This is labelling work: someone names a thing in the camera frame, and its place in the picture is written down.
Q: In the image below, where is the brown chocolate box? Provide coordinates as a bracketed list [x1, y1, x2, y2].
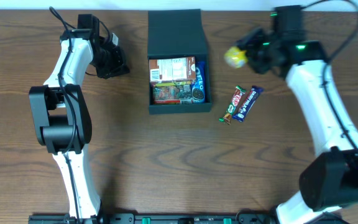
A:
[149, 57, 196, 83]

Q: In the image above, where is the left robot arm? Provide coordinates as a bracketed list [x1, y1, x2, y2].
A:
[29, 9, 130, 223]

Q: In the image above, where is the yellow green snack box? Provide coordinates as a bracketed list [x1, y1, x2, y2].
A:
[150, 80, 193, 87]

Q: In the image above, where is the blue Oreo pack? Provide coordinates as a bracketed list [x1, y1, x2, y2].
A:
[191, 62, 206, 104]

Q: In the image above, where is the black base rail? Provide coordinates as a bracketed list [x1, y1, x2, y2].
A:
[28, 213, 277, 224]

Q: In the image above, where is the left black cable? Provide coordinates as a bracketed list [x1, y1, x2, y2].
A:
[48, 6, 111, 223]

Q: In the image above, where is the red KitKat bar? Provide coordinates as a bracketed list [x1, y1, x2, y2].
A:
[219, 86, 246, 125]

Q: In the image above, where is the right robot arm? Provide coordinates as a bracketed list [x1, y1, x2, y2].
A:
[225, 5, 358, 223]

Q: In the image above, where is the blue Dairy Milk bar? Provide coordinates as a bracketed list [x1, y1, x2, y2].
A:
[232, 85, 264, 122]

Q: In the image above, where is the yellow plastic bottle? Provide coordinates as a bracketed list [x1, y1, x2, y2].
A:
[224, 46, 248, 68]

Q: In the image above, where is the black cardboard box with lid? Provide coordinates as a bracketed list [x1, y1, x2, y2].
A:
[147, 9, 213, 114]

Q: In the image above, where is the green snack bag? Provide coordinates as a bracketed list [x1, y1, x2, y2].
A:
[153, 84, 193, 105]

